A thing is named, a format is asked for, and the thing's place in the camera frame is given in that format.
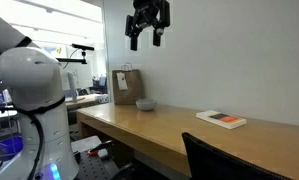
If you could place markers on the white paper tag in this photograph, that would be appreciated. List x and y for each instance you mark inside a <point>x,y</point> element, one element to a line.
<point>122,81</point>

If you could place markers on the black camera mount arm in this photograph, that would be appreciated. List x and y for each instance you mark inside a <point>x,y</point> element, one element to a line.
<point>74,60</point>

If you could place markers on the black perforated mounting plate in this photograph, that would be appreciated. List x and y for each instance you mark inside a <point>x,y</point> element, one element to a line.
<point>92,168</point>

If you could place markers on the black stereo camera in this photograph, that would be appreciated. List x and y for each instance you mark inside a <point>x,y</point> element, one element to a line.
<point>83,47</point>

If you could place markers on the blue plastic bin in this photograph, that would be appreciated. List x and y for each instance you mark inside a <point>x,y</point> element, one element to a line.
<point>11,145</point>

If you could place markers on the white book with orange cover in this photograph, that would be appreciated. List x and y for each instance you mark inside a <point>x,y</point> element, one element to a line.
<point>222,119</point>

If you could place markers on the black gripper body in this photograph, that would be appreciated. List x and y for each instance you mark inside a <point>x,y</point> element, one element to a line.
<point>148,11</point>

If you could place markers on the black chair back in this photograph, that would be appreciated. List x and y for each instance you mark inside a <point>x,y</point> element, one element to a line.
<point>215,163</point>

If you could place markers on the brown paper bag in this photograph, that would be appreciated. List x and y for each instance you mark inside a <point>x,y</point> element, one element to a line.
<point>132,90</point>

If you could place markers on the wooden background desk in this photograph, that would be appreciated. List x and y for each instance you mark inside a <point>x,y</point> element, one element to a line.
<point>85,100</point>

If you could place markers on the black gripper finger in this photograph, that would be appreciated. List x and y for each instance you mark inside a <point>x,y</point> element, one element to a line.
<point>133,41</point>
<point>156,38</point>

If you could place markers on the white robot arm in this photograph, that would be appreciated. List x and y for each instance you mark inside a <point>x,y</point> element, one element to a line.
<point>32,76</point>

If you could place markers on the grey bowl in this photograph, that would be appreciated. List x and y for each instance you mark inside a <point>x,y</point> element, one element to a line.
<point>146,104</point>

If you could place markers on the dark background office chair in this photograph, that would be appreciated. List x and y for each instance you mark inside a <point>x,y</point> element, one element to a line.
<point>100,85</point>

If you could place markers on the white post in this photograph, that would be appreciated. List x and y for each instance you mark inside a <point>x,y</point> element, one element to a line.
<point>72,86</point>

